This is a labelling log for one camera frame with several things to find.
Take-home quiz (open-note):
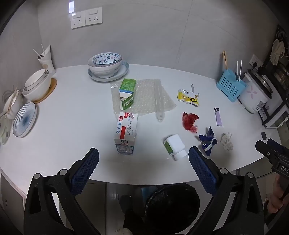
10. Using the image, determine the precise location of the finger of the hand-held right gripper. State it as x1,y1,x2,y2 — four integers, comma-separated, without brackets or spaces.
267,138,289,156
255,140,276,160

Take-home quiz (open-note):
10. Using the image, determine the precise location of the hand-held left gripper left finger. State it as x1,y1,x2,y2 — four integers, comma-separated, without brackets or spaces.
24,148,102,235

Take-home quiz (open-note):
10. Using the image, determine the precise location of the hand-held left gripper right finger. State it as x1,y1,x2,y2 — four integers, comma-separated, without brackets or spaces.
188,146,264,235

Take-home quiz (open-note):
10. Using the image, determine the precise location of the blue foil wrapper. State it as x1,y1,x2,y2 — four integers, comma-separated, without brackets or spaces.
198,126,218,156

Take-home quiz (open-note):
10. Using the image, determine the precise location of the white pill bottle green label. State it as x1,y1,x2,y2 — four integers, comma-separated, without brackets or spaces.
163,133,187,161

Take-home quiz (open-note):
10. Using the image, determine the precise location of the black lined trash bin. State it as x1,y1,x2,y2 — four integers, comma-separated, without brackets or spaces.
144,183,200,235

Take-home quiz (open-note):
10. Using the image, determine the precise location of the red mesh net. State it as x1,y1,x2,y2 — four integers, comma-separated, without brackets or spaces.
182,111,200,135

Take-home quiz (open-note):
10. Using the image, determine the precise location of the white red milk carton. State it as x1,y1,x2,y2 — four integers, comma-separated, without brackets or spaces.
113,112,138,155

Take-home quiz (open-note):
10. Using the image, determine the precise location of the purple snack packet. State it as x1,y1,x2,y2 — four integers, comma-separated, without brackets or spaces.
213,107,223,127

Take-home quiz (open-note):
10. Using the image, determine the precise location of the yellow white snack wrapper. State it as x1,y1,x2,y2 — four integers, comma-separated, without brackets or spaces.
177,84,200,107

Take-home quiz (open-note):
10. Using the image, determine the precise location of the green white cardboard box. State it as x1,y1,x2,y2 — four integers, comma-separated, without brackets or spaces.
119,78,137,111

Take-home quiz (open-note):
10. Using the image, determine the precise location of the person's right hand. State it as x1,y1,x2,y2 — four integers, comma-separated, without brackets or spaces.
263,175,289,214

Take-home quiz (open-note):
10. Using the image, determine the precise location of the white toaster oven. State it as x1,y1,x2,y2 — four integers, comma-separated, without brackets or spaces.
257,89,289,129

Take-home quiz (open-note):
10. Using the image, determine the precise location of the crumpled white tissue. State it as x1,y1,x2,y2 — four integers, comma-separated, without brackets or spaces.
220,132,234,151

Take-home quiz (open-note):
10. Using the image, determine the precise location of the white rice cooker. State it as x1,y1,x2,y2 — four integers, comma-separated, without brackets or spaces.
238,69,274,114

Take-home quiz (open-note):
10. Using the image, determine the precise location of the blue plastic basket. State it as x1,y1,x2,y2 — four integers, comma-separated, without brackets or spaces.
216,69,247,103

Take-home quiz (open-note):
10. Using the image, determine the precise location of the blue striped plate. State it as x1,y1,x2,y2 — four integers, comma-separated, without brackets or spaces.
12,102,37,138

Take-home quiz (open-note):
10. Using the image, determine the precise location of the clear plastic tube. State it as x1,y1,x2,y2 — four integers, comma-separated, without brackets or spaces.
154,79,166,123

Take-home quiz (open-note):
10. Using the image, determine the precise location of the white straws pair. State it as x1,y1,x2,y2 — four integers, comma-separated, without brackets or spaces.
236,60,243,82

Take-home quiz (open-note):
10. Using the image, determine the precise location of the black storage rack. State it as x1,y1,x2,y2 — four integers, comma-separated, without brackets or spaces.
262,24,289,100

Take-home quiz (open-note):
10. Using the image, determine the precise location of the pale green plate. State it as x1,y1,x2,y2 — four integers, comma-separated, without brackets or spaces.
0,115,13,145

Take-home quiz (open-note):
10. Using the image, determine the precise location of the round wooden coaster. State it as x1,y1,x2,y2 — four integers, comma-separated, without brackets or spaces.
32,78,58,104

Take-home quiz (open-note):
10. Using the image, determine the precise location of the clear bubble wrap sheet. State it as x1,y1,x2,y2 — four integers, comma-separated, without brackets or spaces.
110,78,177,117

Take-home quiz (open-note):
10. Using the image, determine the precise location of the stack of plain white bowls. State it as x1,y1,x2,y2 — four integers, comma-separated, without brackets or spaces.
22,69,52,101

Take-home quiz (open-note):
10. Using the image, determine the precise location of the white bowl with chopsticks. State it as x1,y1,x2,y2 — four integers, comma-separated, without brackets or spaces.
0,87,23,119

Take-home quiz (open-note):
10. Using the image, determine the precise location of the white bowl blue rim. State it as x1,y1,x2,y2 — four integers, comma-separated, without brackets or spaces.
87,57,124,79

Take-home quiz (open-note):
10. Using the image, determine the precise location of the blue floral bowl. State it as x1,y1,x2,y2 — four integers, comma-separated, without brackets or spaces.
92,52,123,68

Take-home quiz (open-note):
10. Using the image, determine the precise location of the white paper cup with straws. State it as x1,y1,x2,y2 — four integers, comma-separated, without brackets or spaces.
33,44,57,73

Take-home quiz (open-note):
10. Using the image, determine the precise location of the white wall outlet with plug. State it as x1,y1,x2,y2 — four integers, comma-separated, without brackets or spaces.
249,54,264,69

